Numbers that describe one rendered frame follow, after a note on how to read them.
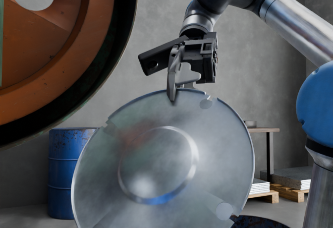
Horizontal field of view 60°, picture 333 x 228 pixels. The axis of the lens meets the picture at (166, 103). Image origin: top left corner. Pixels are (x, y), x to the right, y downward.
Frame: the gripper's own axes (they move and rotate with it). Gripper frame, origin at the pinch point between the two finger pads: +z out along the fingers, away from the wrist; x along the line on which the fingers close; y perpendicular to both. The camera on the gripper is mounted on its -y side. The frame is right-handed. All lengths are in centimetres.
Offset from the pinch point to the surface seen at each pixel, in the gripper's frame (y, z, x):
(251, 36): 22, -397, 221
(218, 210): 9.6, 19.1, 2.0
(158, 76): -105, -270, 198
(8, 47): -38.7, -11.0, -6.5
